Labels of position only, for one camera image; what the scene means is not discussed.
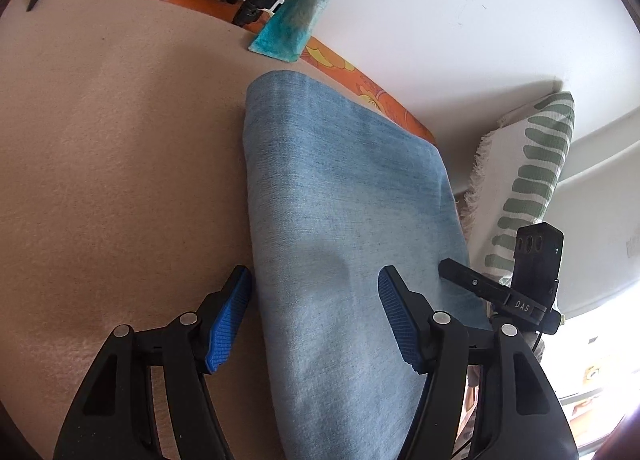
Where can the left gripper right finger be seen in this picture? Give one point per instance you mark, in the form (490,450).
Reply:
(409,315)

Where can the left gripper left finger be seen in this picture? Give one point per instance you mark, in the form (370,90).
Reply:
(224,311)

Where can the light blue denim pants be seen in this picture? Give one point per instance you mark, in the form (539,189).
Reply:
(336,193)

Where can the green patterned white pillow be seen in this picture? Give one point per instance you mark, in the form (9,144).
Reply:
(516,169)

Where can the beige blanket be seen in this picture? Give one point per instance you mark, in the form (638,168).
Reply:
(123,183)

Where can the orange floral bed sheet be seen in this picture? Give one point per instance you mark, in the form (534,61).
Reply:
(332,65)

